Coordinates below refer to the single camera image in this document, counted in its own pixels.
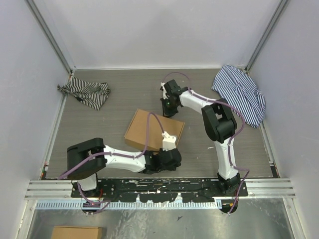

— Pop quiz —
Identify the black white striped cloth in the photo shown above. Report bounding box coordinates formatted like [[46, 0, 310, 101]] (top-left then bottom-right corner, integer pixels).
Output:
[[57, 77, 111, 111]]

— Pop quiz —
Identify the brown cardboard box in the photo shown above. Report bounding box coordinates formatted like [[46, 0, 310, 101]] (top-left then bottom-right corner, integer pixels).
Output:
[[124, 109, 185, 151]]

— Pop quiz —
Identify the aluminium frame post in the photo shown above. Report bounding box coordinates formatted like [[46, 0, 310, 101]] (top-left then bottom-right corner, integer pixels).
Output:
[[25, 0, 74, 74], [244, 0, 290, 73]]

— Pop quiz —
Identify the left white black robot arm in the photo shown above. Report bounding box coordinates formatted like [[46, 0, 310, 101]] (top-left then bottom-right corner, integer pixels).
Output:
[[60, 138, 181, 198]]

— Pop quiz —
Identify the blue white striped cloth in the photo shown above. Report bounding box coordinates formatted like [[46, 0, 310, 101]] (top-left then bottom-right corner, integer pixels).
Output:
[[212, 65, 266, 128]]

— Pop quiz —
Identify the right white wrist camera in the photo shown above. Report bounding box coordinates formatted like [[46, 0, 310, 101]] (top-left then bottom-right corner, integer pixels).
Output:
[[160, 82, 168, 99]]

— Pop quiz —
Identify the small cardboard box foreground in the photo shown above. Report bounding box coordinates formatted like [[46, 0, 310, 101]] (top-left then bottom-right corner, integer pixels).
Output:
[[51, 226, 103, 239]]

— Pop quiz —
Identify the right aluminium frame post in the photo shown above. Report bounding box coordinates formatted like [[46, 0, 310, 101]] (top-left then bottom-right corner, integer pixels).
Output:
[[244, 0, 290, 73]]

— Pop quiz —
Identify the left aluminium frame post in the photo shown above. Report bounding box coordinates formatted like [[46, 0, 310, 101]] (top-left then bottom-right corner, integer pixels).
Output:
[[25, 0, 74, 74]]

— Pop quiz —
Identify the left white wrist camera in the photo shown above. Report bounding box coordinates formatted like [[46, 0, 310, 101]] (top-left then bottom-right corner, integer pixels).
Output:
[[161, 131, 177, 151]]

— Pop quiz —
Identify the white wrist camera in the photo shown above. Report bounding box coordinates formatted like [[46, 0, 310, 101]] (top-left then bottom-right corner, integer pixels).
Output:
[[161, 131, 177, 151], [160, 82, 168, 99]]

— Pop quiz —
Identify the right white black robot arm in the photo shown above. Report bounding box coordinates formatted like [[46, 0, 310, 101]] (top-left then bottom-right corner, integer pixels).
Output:
[[160, 80, 241, 197]]

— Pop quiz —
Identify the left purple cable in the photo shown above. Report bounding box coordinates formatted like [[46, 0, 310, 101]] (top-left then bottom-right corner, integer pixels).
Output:
[[57, 112, 166, 215]]

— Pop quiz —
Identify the purple cable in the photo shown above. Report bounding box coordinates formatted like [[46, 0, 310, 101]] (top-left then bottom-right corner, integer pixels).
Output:
[[57, 112, 166, 215], [161, 72, 250, 215]]

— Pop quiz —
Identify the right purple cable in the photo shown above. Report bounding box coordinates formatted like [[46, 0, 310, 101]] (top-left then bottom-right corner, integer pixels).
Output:
[[161, 72, 250, 215]]

